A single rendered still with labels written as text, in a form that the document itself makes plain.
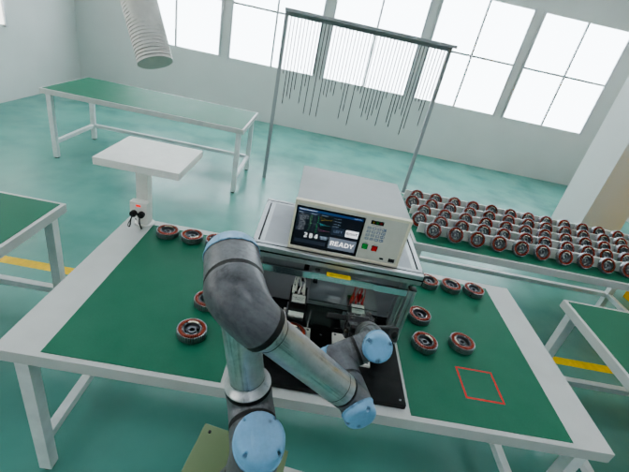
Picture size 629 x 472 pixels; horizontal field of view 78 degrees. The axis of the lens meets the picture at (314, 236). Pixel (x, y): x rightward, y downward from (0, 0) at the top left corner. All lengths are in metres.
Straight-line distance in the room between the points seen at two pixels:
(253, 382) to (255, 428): 0.10
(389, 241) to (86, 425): 1.69
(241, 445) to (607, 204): 4.69
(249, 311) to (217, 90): 7.36
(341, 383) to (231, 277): 0.33
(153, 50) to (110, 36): 6.46
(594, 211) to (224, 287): 4.72
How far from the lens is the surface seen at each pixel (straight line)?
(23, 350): 1.67
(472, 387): 1.78
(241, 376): 0.97
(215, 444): 1.23
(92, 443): 2.30
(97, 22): 8.61
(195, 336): 1.57
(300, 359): 0.77
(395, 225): 1.47
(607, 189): 5.09
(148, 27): 2.11
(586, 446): 1.89
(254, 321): 0.69
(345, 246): 1.50
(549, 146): 8.88
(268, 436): 0.98
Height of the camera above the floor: 1.89
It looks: 28 degrees down
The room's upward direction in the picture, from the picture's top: 13 degrees clockwise
